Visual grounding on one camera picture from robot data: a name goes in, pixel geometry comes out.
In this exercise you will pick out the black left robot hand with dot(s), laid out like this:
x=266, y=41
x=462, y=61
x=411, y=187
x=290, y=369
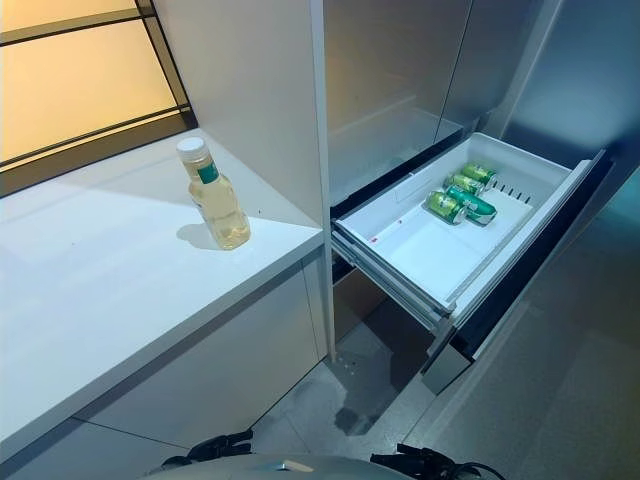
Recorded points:
x=222, y=444

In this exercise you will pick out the white fridge drawer bin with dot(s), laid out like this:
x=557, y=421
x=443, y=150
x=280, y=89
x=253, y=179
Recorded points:
x=425, y=250

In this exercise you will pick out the green drink can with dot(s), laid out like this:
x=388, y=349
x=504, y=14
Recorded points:
x=442, y=204
x=462, y=184
x=479, y=173
x=475, y=205

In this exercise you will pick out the lit window with dark frame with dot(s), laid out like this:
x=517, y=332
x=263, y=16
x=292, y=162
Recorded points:
x=75, y=75

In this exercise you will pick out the yellow drink bottle white cap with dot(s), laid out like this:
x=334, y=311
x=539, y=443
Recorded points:
x=220, y=210

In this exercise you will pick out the stainless steel fridge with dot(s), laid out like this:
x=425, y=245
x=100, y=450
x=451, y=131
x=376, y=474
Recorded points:
x=390, y=75

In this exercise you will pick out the dark fridge drawer front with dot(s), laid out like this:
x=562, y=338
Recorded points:
x=525, y=280

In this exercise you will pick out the grey robot body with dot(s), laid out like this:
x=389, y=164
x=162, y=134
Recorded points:
x=280, y=472

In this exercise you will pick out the grey drawer slide rail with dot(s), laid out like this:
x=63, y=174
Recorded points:
x=390, y=285

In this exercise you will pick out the tall white cabinet panel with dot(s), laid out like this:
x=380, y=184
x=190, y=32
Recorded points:
x=240, y=75

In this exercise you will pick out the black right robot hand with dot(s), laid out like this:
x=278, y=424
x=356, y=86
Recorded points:
x=425, y=460

